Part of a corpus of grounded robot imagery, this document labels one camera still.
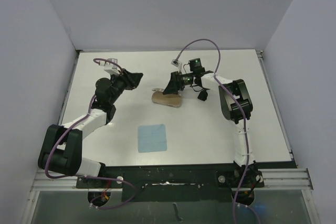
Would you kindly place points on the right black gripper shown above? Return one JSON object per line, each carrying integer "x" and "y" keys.
{"x": 175, "y": 84}

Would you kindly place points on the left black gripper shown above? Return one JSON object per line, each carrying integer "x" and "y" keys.
{"x": 130, "y": 80}

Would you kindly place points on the patterned glasses case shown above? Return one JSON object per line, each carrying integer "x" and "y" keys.
{"x": 173, "y": 100}

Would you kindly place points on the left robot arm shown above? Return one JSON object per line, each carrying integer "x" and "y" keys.
{"x": 61, "y": 152}

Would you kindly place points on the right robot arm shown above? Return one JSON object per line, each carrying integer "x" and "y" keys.
{"x": 235, "y": 102}

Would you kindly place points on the black sunglasses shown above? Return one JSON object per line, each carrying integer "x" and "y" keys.
{"x": 203, "y": 95}

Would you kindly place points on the blue cleaning cloth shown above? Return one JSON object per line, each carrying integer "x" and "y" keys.
{"x": 152, "y": 138}

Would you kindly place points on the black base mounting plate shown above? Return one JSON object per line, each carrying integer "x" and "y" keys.
{"x": 178, "y": 183}

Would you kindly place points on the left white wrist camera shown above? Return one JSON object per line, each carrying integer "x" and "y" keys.
{"x": 110, "y": 66}

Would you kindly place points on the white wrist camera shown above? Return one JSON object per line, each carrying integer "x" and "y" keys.
{"x": 110, "y": 66}
{"x": 178, "y": 65}

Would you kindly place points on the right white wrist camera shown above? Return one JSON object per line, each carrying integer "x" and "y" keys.
{"x": 178, "y": 65}

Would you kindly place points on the aluminium frame rail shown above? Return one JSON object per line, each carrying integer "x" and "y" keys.
{"x": 273, "y": 179}

